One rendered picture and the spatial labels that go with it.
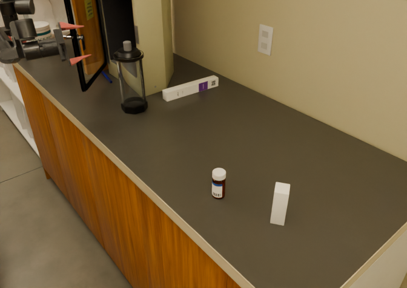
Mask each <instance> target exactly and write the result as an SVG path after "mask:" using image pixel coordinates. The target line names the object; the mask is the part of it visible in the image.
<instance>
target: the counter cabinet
mask: <svg viewBox="0 0 407 288"><path fill-rule="evenodd" d="M13 68H14V71H15V75H16V78H17V81H18V85H19V89H20V91H21V95H22V99H23V101H24V105H25V109H26V112H27V115H28V119H29V122H30V125H31V129H32V131H33V135H34V138H35V142H36V146H37V148H38V152H39V156H40V158H41V162H42V165H43V169H44V172H45V176H46V178H47V179H50V178H52V179H53V181H54V182H55V183H56V185H57V186H58V188H59V189H60V190H61V192H62V193H63V194H64V195H65V197H66V198H67V200H68V201H69V202H70V204H71V205H72V206H73V207H74V209H75V210H76V212H77V213H78V214H79V216H80V217H81V218H82V220H83V221H84V223H85V224H86V225H87V226H88V228H89V229H90V230H91V232H92V233H93V235H94V236H95V237H96V239H97V240H98V242H100V244H101V245H102V247H103V248H104V249H105V251H106V252H107V254H109V256H110V257H111V259H112V260H113V261H114V263H115V264H116V265H117V267H118V268H119V270H120V271H121V272H122V273H123V275H124V276H125V277H126V279H127V280H128V282H129V283H130V284H131V286H132V287H133V288H241V287H240V286H239V285H238V284H237V283H236V282H235V281H234V280H233V279H232V278H231V277H230V276H229V275H228V274H227V273H226V272H225V271H224V270H223V269H222V268H221V267H220V266H219V265H218V264H217V263H215V262H214V261H213V260H212V259H211V258H210V257H209V256H208V255H207V254H206V253H205V252H204V251H203V250H202V249H201V248H200V247H199V246H198V245H197V244H196V243H195V242H194V241H193V240H192V239H191V238H190V237H189V236H188V235H187V234H186V233H185V232H184V231H183V230H182V229H181V228H180V227H179V226H178V225H177V224H176V223H175V222H174V221H173V220H172V219H171V218H170V217H169V216H168V215H167V214H166V213H165V212H164V211H163V210H162V209H160V208H159V207H158V206H157V205H156V204H155V203H154V202H153V201H152V200H151V199H150V198H149V197H148V196H147V195H146V194H145V193H144V192H143V191H142V190H141V189H140V188H139V187H138V186H137V185H136V184H135V183H134V182H133V181H131V180H130V179H129V178H128V177H127V176H126V175H125V174H124V173H123V172H122V171H121V170H120V169H119V168H118V167H117V166H116V165H115V164H114V163H113V162H112V161H111V160H110V159H109V158H108V157H107V156H106V155H105V154H104V153H103V152H102V151H101V150H100V149H99V148H98V147H97V146H96V145H95V144H94V143H93V142H92V141H91V140H90V139H89V138H88V137H87V136H86V135H85V134H84V133H83V132H82V131H81V130H80V129H79V128H78V127H77V126H76V125H74V124H73V123H72V122H71V121H70V120H69V119H68V118H67V117H66V116H65V115H64V114H63V113H62V112H61V111H60V110H59V109H58V108H57V107H56V106H55V105H54V104H53V103H52V102H51V101H50V100H49V99H48V98H47V97H45V96H44V95H43V94H42V93H41V92H40V91H39V90H38V89H37V88H36V87H35V86H34V85H33V84H32V83H31V82H30V81H29V80H28V79H27V78H26V77H25V76H24V75H23V74H22V73H21V72H20V71H19V70H18V69H17V68H16V67H15V66H14V65H13ZM406 273H407V230H406V231H405V232H404V233H403V234H402V235H401V236H400V237H399V238H398V239H397V240H396V241H395V242H394V243H393V244H392V245H391V246H390V247H389V248H388V249H387V250H386V251H385V252H384V253H383V254H382V255H381V256H380V257H379V258H378V259H377V260H376V261H375V262H374V263H373V264H372V265H371V266H370V267H369V268H368V269H367V270H366V271H365V272H364V273H363V274H362V275H361V276H360V277H359V278H358V279H357V280H356V281H355V282H354V283H353V284H352V285H351V287H350V288H400V285H401V283H402V281H403V279H404V277H405V275H406Z"/></svg>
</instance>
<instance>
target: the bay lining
mask: <svg viewBox="0 0 407 288"><path fill-rule="evenodd" d="M101 1H102V9H103V14H104V21H105V29H106V34H107V42H108V50H109V55H110V60H113V59H114V57H113V54H114V53H115V52H116V51H117V50H118V49H120V48H122V47H124V45H123V42H124V41H130V42H131V46H132V47H136V37H135V30H134V19H133V8H132V1H131V0H101Z"/></svg>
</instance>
